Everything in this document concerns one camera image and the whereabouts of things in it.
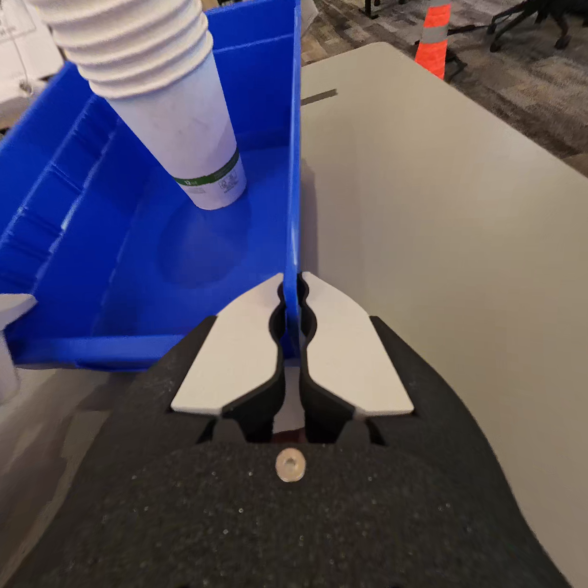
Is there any black swivel chair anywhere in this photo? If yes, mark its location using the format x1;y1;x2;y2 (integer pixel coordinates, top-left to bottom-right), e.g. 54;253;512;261
489;0;572;51

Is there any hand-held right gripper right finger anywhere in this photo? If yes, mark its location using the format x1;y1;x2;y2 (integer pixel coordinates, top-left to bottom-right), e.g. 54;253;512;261
299;272;415;443

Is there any printed instruction sheet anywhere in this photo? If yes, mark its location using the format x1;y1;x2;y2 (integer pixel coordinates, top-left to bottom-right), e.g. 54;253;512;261
0;0;65;81

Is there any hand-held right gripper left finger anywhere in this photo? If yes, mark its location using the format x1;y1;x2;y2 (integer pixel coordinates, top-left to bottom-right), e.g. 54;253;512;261
170;272;286;443

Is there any orange traffic cone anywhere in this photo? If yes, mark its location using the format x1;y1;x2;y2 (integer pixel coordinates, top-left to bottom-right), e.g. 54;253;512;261
415;0;452;80

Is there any blue plastic bin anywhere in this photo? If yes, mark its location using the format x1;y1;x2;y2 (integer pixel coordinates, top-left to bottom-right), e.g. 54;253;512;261
0;0;304;372

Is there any stack of nested white cups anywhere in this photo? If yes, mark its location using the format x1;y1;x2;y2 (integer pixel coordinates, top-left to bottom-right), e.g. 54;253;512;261
28;0;247;211

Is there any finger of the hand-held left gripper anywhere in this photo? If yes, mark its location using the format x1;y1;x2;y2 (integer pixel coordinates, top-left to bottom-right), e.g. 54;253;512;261
0;294;38;405

